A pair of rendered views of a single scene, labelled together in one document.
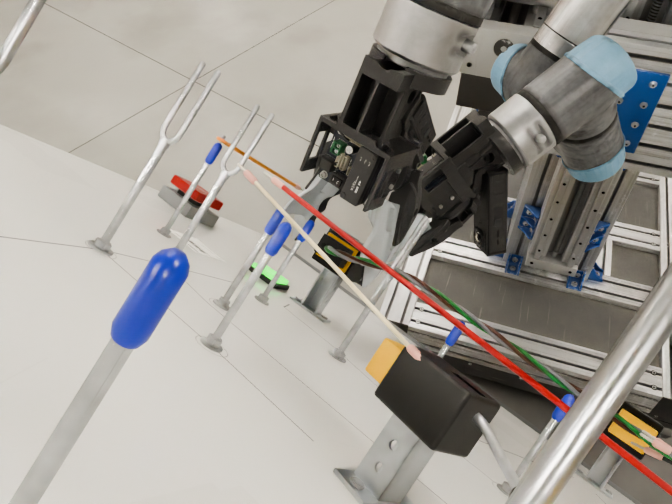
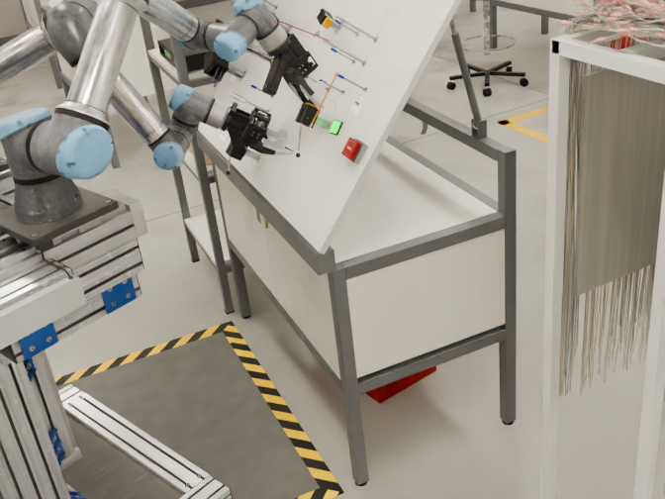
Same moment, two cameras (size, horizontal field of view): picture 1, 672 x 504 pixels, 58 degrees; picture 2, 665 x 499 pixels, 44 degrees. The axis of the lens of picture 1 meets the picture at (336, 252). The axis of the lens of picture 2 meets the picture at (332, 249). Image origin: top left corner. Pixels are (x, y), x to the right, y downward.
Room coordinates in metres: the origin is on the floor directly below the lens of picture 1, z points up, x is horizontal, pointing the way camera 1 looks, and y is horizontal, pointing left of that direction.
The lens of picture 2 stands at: (2.40, 0.99, 1.91)
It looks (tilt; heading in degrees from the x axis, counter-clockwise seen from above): 28 degrees down; 206
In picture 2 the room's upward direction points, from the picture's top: 7 degrees counter-clockwise
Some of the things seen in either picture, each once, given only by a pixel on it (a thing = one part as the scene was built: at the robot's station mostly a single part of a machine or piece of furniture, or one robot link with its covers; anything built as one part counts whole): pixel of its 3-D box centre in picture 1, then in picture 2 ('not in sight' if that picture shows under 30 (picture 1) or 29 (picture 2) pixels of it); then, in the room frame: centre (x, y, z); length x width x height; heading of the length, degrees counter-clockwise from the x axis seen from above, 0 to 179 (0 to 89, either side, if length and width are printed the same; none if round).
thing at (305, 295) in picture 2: not in sight; (299, 283); (0.46, -0.09, 0.60); 0.55 x 0.03 x 0.39; 47
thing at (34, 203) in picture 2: not in sight; (44, 188); (1.12, -0.35, 1.21); 0.15 x 0.15 x 0.10
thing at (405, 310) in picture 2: not in sight; (348, 225); (0.05, -0.09, 0.60); 1.17 x 0.58 x 0.40; 47
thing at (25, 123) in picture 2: not in sight; (32, 141); (1.12, -0.34, 1.33); 0.13 x 0.12 x 0.14; 80
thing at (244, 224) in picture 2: not in sight; (243, 219); (0.08, -0.49, 0.60); 0.55 x 0.02 x 0.39; 47
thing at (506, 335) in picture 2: not in sight; (351, 274); (0.06, -0.09, 0.40); 1.18 x 0.60 x 0.80; 47
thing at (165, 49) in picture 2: not in sight; (207, 48); (-0.41, -0.84, 1.09); 0.35 x 0.33 x 0.07; 47
